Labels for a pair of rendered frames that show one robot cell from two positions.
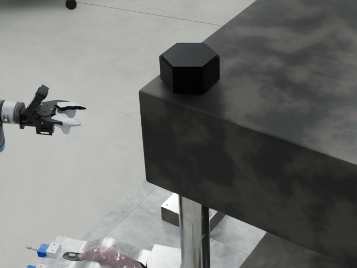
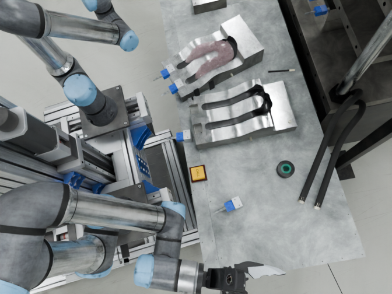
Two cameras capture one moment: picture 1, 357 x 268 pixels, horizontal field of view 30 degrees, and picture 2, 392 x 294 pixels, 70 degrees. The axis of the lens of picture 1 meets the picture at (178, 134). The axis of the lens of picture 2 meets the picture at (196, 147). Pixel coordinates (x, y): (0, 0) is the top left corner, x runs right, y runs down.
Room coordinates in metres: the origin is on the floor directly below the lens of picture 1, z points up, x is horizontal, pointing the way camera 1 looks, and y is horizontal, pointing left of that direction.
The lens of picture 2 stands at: (0.88, 0.88, 2.17)
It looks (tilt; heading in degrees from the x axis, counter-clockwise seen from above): 71 degrees down; 336
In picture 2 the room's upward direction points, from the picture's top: 22 degrees counter-clockwise
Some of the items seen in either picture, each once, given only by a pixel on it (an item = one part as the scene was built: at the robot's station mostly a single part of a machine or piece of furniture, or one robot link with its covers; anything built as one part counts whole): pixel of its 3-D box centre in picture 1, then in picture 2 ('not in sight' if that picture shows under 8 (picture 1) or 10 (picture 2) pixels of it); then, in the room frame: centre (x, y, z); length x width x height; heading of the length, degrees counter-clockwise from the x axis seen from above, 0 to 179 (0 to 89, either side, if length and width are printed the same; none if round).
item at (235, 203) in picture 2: not in sight; (227, 206); (0.99, 0.80, 0.83); 0.13 x 0.05 x 0.05; 67
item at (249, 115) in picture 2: not in sight; (237, 107); (1.27, 0.41, 0.92); 0.35 x 0.16 x 0.09; 54
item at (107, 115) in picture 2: not in sight; (97, 107); (1.69, 0.89, 1.09); 0.15 x 0.15 x 0.10
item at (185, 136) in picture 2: not in sight; (178, 137); (1.41, 0.71, 0.83); 0.13 x 0.05 x 0.05; 48
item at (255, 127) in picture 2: not in sight; (240, 112); (1.25, 0.41, 0.87); 0.50 x 0.26 x 0.14; 54
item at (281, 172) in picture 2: not in sight; (285, 169); (0.91, 0.47, 0.82); 0.08 x 0.08 x 0.04
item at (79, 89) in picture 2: not in sight; (83, 93); (1.70, 0.89, 1.20); 0.13 x 0.12 x 0.14; 173
